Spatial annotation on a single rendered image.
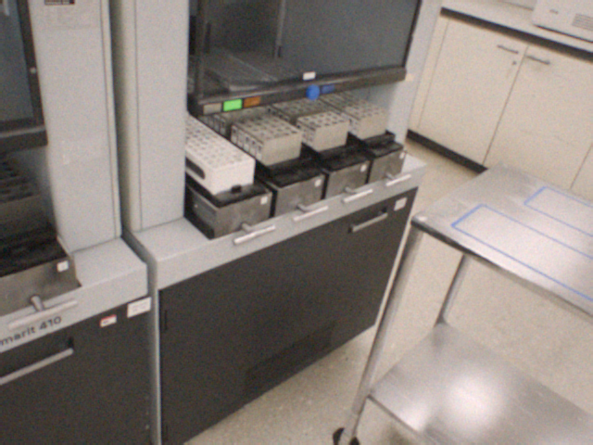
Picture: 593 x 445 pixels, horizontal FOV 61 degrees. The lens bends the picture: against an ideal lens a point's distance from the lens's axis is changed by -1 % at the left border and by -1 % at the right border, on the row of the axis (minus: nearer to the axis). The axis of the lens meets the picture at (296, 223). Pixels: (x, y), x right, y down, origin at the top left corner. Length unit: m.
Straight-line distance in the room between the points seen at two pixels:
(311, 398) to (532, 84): 2.13
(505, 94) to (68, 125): 2.66
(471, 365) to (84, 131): 1.18
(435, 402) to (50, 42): 1.17
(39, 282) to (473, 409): 1.08
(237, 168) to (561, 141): 2.34
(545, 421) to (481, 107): 2.12
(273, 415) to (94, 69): 1.15
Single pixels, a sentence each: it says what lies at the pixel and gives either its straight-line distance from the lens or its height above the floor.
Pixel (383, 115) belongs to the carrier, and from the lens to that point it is 1.34.
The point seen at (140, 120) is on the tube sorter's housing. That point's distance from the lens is 0.91.
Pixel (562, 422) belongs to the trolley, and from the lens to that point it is 1.57.
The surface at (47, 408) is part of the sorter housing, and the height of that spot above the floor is 0.49.
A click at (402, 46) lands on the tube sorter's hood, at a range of 1.31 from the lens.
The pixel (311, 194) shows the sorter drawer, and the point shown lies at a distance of 1.13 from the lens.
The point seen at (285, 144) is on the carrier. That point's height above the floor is 0.86.
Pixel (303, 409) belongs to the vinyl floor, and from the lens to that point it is 1.67.
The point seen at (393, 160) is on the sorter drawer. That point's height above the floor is 0.79.
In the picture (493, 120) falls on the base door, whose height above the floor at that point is 0.37.
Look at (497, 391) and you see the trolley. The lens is 1.54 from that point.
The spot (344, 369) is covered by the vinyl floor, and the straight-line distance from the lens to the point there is 1.80.
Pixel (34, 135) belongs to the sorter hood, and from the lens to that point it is 0.82.
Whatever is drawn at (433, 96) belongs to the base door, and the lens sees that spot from 3.43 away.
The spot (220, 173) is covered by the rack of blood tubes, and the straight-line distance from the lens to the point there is 0.98.
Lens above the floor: 1.33
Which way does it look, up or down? 33 degrees down
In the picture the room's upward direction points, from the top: 10 degrees clockwise
